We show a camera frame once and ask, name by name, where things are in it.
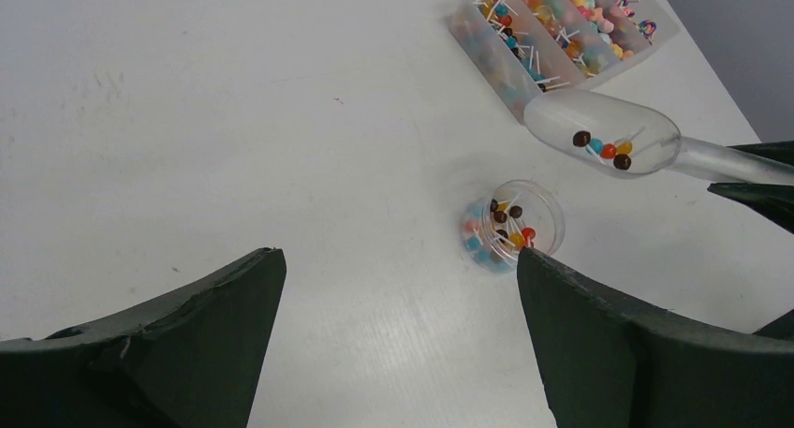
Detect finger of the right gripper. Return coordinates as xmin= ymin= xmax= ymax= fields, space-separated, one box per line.
xmin=708 ymin=183 xmax=793 ymax=233
xmin=728 ymin=140 xmax=793 ymax=167

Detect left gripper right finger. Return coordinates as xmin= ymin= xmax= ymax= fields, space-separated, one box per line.
xmin=517 ymin=249 xmax=793 ymax=427

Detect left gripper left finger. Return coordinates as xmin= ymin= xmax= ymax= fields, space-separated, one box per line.
xmin=1 ymin=248 xmax=287 ymax=427

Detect candies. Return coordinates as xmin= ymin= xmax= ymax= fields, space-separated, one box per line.
xmin=460 ymin=198 xmax=537 ymax=274
xmin=572 ymin=130 xmax=634 ymax=171

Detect clear plastic round jar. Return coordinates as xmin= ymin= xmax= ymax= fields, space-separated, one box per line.
xmin=460 ymin=180 xmax=566 ymax=274

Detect clear plastic scoop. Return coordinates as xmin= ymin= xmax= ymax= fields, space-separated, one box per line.
xmin=523 ymin=88 xmax=793 ymax=185

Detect candies inside jar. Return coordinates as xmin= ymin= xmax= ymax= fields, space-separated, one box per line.
xmin=460 ymin=198 xmax=537 ymax=274

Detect clear divided candy box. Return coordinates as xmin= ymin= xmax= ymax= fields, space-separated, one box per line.
xmin=446 ymin=0 xmax=679 ymax=122

